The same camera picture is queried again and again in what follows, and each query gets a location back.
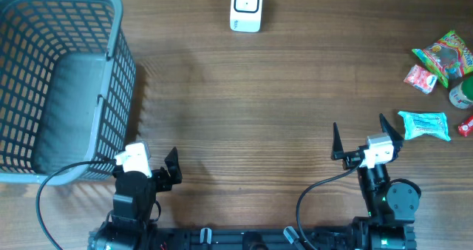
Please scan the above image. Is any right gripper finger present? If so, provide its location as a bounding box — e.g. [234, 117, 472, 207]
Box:
[331, 122, 345, 161]
[379, 113, 404, 150]

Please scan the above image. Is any teal tissue packet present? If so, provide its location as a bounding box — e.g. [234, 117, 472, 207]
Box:
[398, 111, 451, 141]

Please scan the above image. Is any small red white candy pack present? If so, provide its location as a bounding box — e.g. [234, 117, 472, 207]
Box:
[404, 65, 438, 95]

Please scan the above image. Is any red snack stick packet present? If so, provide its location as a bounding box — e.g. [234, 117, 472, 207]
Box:
[457, 115, 473, 137]

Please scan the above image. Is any green lid jar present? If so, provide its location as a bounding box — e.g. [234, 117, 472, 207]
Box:
[449, 77, 472, 109]

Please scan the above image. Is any Haribo gummy bag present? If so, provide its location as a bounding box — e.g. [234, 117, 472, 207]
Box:
[412, 30, 472, 88]

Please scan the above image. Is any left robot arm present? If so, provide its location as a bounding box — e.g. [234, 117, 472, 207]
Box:
[87, 147, 183, 250]

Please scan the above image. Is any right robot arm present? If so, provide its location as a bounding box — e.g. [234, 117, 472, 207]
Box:
[328, 115, 421, 250]

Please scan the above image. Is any white barcode scanner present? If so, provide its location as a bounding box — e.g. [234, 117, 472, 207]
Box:
[229, 0, 263, 33]

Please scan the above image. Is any grey plastic shopping basket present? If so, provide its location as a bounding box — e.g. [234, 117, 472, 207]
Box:
[1, 0, 136, 186]

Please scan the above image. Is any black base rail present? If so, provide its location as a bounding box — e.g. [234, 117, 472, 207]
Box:
[87, 226, 418, 250]

